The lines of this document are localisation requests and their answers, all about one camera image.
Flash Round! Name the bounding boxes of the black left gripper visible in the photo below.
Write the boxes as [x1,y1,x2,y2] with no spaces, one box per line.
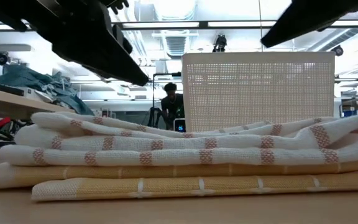
[0,0,150,87]

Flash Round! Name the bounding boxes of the white towel with pink stripes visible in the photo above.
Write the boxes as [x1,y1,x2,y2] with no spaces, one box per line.
[0,111,358,167]

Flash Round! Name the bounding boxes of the yellow checked towel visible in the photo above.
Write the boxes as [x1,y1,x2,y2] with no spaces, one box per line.
[0,158,358,203]

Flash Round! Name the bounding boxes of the blue cloth pile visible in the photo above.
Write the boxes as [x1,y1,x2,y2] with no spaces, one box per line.
[0,63,94,116]

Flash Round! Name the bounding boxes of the person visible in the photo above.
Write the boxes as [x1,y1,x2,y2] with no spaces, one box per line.
[160,82,186,131]

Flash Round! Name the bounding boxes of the white perforated plastic basket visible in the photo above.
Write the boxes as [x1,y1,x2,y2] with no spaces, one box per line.
[181,51,336,133]

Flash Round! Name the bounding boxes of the flat white box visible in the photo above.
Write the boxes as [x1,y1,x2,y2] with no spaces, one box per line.
[23,86,54,103]

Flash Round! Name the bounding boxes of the small device with blue display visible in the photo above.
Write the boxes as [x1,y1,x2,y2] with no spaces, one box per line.
[173,118,186,133]

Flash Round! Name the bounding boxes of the blue storage box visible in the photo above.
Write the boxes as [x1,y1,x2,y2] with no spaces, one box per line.
[340,105,358,118]

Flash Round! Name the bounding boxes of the wooden side table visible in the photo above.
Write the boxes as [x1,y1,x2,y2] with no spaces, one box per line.
[0,86,76,138]

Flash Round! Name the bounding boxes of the black ceiling camera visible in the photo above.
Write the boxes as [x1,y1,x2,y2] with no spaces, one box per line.
[213,33,228,53]
[331,45,344,58]
[0,51,11,66]

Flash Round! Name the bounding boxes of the black ceiling rail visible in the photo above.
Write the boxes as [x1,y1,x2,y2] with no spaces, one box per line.
[0,20,358,31]

